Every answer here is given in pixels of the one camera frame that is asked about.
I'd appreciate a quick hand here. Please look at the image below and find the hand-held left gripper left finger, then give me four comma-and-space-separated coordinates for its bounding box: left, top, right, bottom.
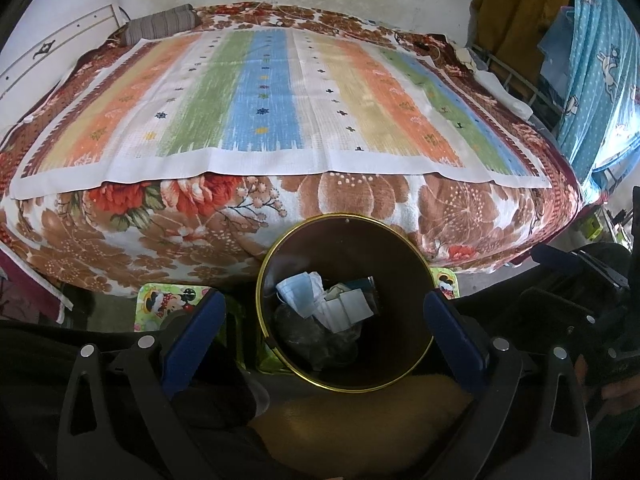
56, 289, 236, 480

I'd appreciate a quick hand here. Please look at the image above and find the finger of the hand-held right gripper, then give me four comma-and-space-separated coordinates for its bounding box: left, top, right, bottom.
531, 244, 628, 291

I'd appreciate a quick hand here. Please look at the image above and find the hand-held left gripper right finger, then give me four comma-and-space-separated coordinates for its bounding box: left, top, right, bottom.
422, 289, 593, 480

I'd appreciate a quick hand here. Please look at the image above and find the dark trash bin gold rim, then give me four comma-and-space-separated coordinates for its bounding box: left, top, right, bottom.
256, 213, 435, 393

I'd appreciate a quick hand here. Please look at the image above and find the white Natural plastic bag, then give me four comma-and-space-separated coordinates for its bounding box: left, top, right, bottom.
315, 287, 375, 333

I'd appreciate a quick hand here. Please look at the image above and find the blue face mask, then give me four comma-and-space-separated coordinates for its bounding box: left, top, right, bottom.
276, 271, 326, 318

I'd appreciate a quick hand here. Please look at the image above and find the clear plastic bag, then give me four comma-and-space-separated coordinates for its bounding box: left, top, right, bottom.
272, 305, 363, 371

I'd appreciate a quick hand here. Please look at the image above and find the person's right hand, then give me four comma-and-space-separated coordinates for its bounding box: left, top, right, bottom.
575, 352, 640, 413

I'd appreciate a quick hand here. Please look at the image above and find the green cartoon floor mat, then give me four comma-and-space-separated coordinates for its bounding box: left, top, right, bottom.
134, 266, 460, 375

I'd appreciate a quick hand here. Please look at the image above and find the green yellow packet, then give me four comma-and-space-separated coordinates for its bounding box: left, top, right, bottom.
580, 215, 608, 241

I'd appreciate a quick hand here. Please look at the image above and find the mustard brown cloth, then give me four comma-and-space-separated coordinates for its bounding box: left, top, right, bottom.
247, 374, 473, 480

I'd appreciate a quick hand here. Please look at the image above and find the white cloth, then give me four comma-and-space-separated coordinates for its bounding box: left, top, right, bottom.
472, 67, 533, 121

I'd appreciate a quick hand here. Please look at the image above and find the maroon cloth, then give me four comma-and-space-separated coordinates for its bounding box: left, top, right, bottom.
0, 252, 68, 326

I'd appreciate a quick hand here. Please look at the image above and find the blue printed cloth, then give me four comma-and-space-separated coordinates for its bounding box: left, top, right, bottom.
542, 0, 640, 201

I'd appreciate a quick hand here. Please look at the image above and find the floral bed blanket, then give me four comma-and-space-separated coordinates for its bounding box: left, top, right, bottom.
0, 1, 583, 296

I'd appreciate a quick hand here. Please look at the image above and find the metal rack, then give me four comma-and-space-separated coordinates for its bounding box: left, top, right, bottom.
470, 42, 561, 126

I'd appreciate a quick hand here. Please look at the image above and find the striped colourful mat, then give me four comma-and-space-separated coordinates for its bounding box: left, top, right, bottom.
10, 27, 551, 201

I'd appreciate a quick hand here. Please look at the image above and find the mustard hanging garment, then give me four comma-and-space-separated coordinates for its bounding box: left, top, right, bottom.
472, 0, 571, 61

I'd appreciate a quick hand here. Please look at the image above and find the grey striped pillow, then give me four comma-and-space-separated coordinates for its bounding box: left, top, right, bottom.
125, 4, 202, 46

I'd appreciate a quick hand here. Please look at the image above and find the white headboard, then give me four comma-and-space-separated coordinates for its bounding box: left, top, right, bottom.
0, 4, 128, 106

